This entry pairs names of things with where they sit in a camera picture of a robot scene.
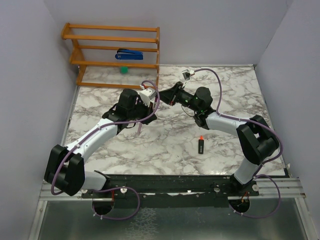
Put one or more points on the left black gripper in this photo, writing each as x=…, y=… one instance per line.
x=148, y=110

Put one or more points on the green eraser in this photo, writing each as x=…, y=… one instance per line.
x=124, y=70

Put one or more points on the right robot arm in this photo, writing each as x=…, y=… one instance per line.
x=256, y=140

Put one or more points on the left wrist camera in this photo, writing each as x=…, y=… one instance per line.
x=147, y=95

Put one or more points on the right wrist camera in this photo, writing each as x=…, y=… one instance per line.
x=187, y=74

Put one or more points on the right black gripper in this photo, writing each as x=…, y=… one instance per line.
x=169, y=96

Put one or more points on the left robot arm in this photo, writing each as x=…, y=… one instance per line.
x=65, y=170

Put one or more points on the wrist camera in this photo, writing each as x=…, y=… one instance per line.
x=147, y=95
x=187, y=74

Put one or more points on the black orange highlighter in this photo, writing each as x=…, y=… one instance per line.
x=201, y=142

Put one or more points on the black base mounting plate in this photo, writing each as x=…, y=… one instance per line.
x=172, y=191

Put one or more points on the pink highlighter pen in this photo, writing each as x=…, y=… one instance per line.
x=139, y=129

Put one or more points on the wooden shelf rack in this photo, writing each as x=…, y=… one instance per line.
x=97, y=45

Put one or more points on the blue stapler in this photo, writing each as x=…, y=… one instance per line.
x=127, y=54

